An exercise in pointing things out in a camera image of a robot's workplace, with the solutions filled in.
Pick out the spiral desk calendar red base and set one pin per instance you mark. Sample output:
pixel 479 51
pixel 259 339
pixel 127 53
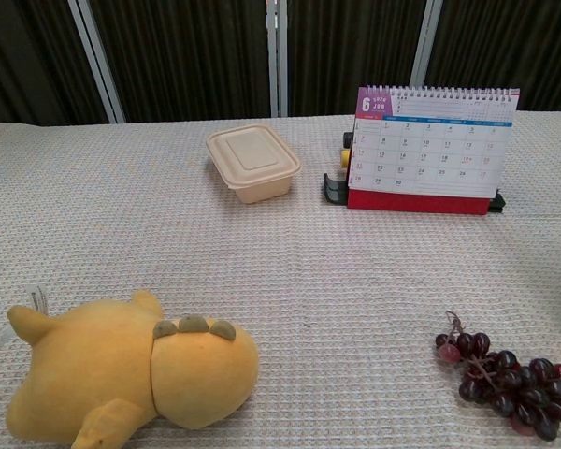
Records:
pixel 425 154

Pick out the beige woven tablecloth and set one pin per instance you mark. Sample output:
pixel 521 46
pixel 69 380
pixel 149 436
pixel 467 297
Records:
pixel 280 262

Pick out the beige lidded food container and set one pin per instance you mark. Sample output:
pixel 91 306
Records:
pixel 252 156

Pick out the dark pleated curtain panel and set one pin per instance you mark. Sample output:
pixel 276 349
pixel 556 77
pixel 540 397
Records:
pixel 187 61
pixel 509 42
pixel 28 61
pixel 350 47

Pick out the yellow plush dinosaur toy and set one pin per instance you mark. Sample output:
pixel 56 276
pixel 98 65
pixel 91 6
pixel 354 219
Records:
pixel 103 374

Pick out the bunch of dark red grapes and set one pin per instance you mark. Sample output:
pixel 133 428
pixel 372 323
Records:
pixel 519 379

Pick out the grey partition post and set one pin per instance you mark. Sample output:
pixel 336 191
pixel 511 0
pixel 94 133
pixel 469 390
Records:
pixel 423 51
pixel 100 70
pixel 277 61

